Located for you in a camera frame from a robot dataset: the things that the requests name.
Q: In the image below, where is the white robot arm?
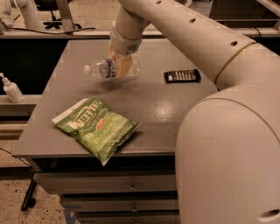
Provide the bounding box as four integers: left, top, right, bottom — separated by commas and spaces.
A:
110, 0, 280, 224

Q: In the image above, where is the green kettle chips bag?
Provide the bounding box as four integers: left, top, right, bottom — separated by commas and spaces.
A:
52, 96, 139, 166

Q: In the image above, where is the dark chocolate bar wrapper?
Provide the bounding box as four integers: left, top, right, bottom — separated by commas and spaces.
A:
164, 69, 201, 83

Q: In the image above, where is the white pump dispenser bottle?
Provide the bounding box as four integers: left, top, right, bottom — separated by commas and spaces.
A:
0, 73, 25, 103

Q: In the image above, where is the grey drawer cabinet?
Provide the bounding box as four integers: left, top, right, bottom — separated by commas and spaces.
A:
13, 38, 216, 224

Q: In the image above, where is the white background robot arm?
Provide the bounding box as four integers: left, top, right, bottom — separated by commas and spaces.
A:
0, 0, 43, 30

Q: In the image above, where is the black office chair base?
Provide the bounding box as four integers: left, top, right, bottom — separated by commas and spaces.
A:
35, 0, 82, 33

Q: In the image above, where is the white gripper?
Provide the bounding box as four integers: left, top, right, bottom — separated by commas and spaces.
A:
108, 21, 144, 78

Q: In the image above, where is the clear plastic water bottle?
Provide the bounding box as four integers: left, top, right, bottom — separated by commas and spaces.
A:
84, 59, 140, 79

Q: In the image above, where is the black cable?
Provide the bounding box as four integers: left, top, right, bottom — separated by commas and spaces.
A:
10, 26, 97, 36

